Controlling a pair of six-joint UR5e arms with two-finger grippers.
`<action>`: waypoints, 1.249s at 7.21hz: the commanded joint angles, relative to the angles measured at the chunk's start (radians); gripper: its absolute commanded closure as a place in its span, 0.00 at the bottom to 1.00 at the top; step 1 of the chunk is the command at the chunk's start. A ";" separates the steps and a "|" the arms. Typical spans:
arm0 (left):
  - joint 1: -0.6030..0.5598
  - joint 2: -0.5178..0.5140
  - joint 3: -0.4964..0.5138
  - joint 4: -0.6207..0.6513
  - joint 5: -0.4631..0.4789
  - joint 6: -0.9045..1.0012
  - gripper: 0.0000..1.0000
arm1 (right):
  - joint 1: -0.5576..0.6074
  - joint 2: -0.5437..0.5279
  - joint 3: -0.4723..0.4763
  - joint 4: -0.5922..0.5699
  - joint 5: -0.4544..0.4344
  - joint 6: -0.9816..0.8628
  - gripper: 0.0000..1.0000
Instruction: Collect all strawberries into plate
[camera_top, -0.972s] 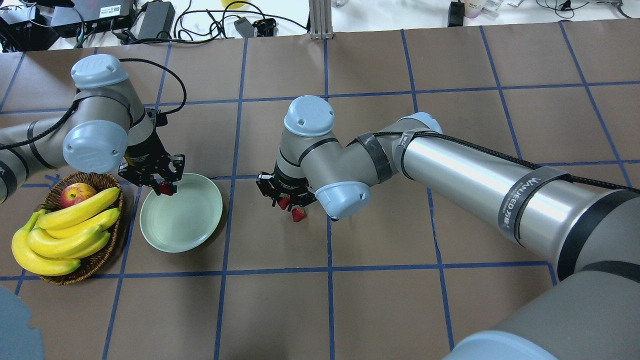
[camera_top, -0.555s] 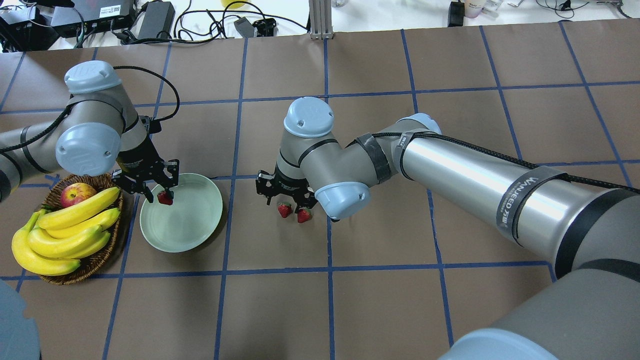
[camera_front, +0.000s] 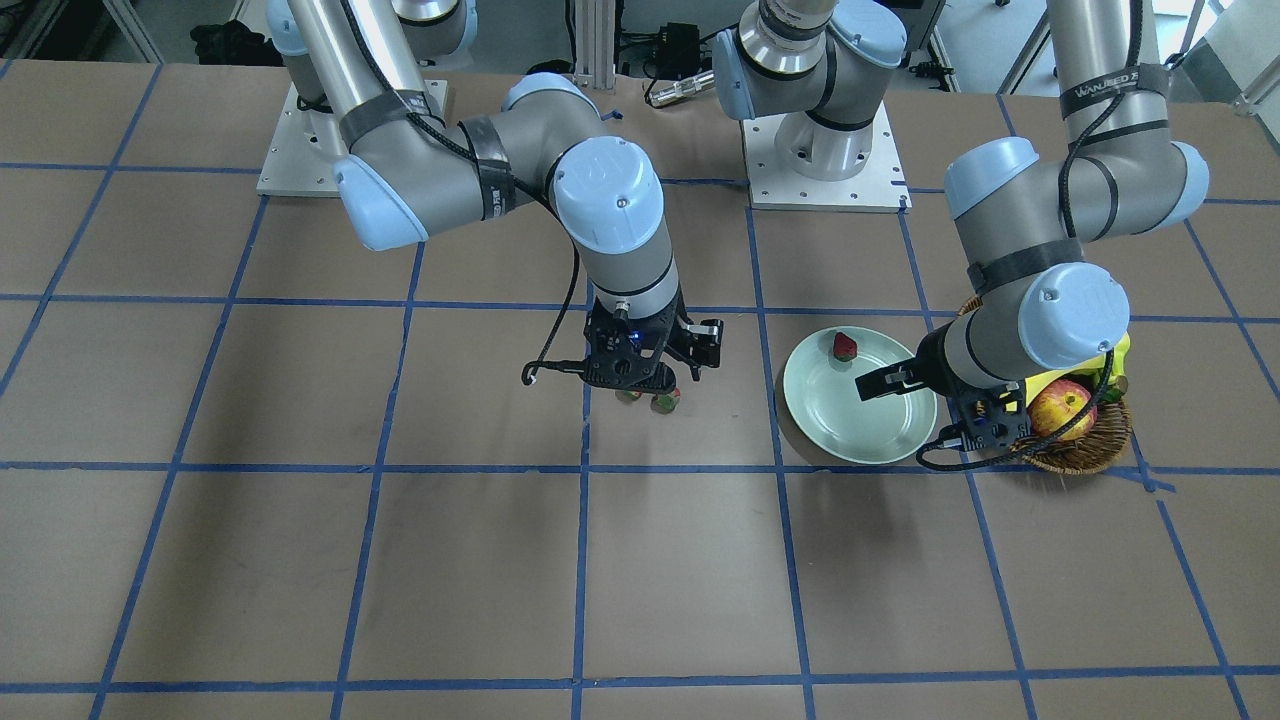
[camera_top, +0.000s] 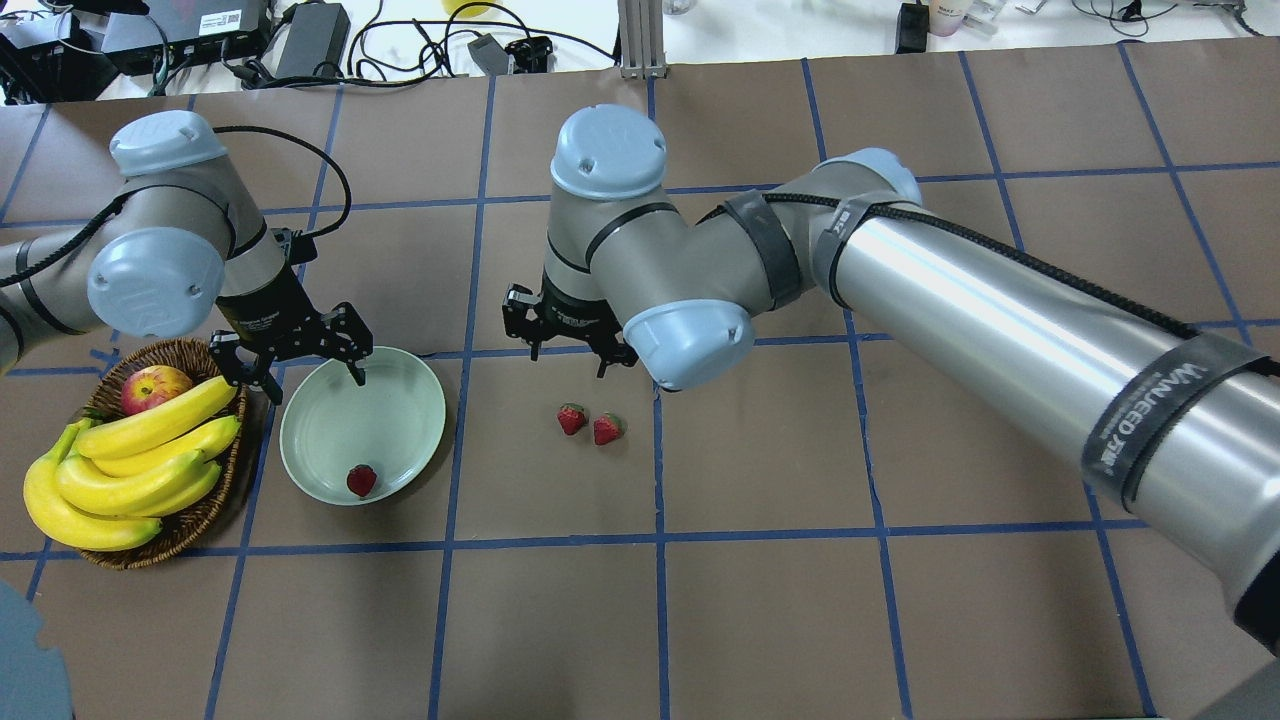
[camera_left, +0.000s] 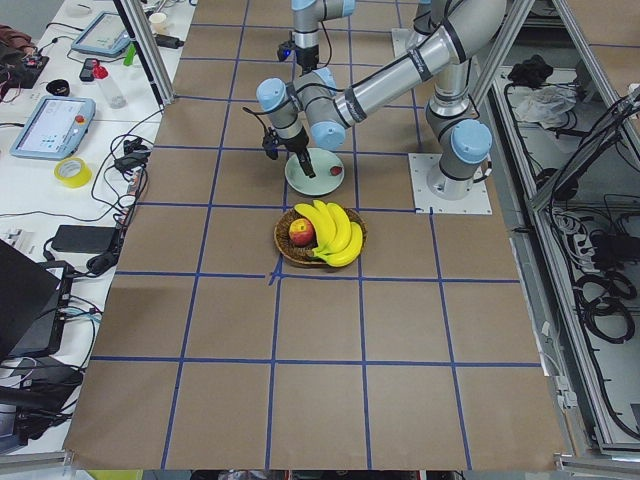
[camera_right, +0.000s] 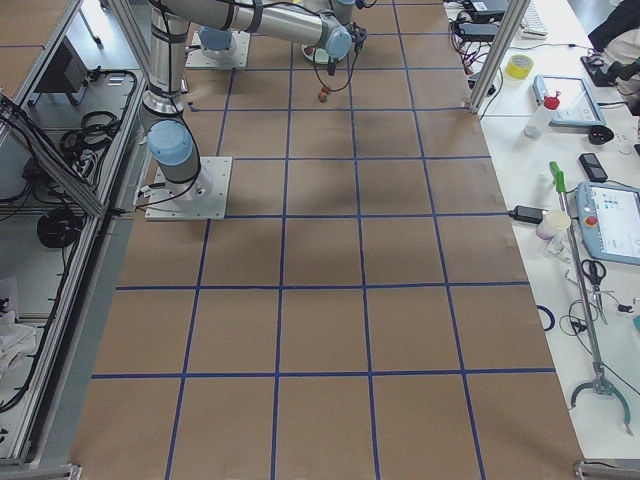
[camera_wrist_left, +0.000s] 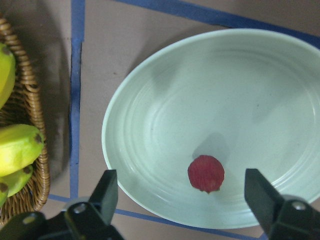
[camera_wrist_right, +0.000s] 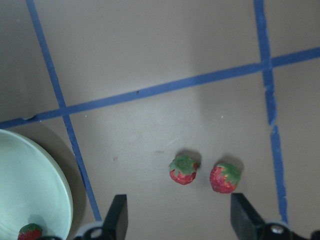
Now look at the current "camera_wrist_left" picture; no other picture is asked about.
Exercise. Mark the yellow banana bunch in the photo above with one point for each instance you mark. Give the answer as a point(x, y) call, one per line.
point(20, 144)

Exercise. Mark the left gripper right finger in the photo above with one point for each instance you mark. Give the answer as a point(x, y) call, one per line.
point(282, 217)

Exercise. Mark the light green plate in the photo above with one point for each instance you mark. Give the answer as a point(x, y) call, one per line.
point(249, 98)

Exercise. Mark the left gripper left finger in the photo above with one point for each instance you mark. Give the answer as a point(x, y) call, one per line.
point(82, 220)

